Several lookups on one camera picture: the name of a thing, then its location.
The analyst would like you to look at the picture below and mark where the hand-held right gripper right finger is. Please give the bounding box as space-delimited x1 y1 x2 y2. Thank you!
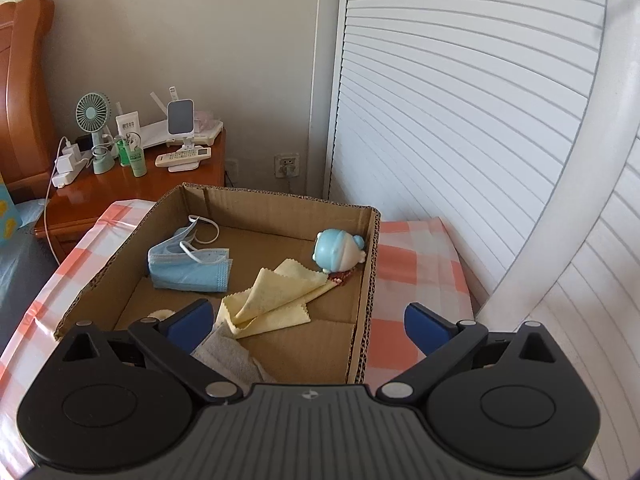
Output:
375 302 571 404

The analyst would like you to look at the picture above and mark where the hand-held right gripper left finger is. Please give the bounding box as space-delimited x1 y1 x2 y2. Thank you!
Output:
60 298 241 404

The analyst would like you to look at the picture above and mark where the grey cloth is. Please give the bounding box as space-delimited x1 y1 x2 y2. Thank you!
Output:
190 327 277 387

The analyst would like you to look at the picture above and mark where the blue face mask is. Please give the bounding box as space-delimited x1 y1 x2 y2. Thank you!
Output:
147 215 234 294

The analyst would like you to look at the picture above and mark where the yellow cloth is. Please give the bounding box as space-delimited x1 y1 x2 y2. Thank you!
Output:
215 258 332 340

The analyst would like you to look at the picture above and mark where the cardboard box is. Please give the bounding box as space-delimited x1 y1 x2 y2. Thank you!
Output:
53 183 382 386

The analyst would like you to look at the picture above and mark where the blue and white plush toy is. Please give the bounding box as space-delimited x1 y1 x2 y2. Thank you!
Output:
313 228 367 274

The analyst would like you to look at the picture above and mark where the wooden nightstand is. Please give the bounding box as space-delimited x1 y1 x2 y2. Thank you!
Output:
34 127 227 262

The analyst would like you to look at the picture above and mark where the white remote control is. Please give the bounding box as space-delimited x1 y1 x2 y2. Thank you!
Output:
155 146 212 169

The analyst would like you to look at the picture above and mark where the green bottle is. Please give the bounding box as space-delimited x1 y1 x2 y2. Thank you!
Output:
127 132 147 178

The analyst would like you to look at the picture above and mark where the white louvered wardrobe door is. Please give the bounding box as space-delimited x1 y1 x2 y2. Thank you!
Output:
492 0 640 480
322 0 609 312

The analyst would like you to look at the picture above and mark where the blue grey bed blanket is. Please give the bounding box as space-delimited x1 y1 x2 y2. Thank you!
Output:
0 199 59 313

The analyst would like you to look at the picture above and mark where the white router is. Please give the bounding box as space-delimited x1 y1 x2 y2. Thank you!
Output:
135 85 223 149

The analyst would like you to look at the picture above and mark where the white power strip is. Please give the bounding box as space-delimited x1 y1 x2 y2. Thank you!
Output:
51 157 94 189

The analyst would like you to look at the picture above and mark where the white charger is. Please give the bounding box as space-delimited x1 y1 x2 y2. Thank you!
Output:
55 145 84 174

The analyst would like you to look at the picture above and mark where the yellow and blue paper bag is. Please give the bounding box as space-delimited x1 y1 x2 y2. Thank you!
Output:
0 180 24 246

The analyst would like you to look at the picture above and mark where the green desk fan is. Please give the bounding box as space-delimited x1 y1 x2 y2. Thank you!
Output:
75 91 117 175

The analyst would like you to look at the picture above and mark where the wooden headboard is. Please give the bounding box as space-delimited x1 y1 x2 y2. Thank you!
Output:
0 0 56 192

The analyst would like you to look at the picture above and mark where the white wall socket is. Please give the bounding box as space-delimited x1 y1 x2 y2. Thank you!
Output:
274 152 301 180

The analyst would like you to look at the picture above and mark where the white cable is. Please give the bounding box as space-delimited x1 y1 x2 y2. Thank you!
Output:
43 136 76 262

